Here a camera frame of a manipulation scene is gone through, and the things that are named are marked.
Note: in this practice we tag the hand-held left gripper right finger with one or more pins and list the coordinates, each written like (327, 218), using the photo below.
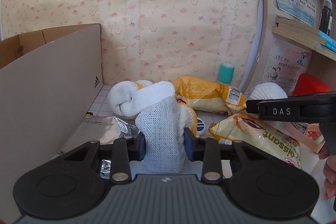
(187, 145)

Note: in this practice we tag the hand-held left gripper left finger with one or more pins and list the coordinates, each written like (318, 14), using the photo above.
(141, 146)

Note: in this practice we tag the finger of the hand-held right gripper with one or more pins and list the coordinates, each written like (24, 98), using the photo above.
(252, 106)

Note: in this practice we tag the white knitted sock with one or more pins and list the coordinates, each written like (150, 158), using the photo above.
(161, 124)

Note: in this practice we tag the yellow croissant snack packet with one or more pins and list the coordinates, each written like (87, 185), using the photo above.
(252, 137)

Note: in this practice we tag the silver foil packet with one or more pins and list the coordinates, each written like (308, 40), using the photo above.
(97, 129)

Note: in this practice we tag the yellow snack packet with barcode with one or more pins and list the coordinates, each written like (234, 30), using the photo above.
(204, 92)

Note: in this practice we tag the cardboard shoe box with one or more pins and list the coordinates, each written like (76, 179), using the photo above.
(47, 98)

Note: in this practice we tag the white tiled desktop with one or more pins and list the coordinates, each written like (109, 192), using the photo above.
(102, 99)

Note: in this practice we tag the person's right hand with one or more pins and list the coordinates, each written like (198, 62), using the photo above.
(330, 176)

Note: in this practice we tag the white ball-shaped sock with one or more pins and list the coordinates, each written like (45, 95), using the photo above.
(267, 91)

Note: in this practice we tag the red cylinder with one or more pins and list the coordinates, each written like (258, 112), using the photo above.
(311, 85)

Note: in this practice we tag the white sock with yellow trim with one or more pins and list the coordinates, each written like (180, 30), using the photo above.
(190, 119)

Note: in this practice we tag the teal capped bottle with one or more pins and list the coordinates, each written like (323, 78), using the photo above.
(225, 73)

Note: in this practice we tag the pink cartoon certificate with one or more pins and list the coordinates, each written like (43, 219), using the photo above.
(287, 61)

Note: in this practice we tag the white plastic pipe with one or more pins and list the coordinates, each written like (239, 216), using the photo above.
(258, 37)

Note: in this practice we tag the blue book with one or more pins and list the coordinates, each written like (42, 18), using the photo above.
(329, 41)

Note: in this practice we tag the stack of books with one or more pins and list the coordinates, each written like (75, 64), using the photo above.
(296, 29)

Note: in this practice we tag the dark dropper bottle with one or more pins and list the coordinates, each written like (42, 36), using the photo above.
(325, 16)

